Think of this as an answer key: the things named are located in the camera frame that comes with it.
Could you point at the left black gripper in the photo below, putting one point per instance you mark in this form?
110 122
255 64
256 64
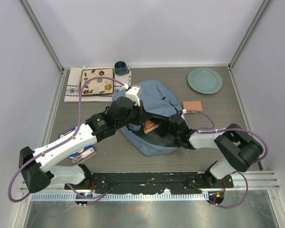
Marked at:
141 114

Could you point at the orange treehouse book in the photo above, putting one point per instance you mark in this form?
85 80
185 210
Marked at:
150 125

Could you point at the blue fabric backpack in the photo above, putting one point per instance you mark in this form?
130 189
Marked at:
158 102

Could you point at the blue cartoon book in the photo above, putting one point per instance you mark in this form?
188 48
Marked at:
82 154

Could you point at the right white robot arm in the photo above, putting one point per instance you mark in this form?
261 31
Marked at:
239 148

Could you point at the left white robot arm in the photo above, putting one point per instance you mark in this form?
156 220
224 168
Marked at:
39 167

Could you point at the dark blue ceramic mug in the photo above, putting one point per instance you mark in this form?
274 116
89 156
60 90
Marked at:
121 68

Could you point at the teal round plate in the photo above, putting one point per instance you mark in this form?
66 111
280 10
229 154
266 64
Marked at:
205 80

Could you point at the floral square tile plate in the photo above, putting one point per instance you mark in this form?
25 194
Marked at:
99 86

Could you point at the white patterned cloth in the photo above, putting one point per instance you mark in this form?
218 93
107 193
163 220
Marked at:
74 89

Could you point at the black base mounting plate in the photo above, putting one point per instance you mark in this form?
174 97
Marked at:
150 183

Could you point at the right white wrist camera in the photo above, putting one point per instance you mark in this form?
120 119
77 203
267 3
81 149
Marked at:
182 113

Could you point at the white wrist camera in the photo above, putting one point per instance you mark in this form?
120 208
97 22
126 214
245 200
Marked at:
182 113
133 94

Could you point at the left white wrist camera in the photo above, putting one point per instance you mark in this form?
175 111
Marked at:
133 94

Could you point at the white slotted cable duct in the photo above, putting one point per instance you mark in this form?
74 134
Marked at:
166 196

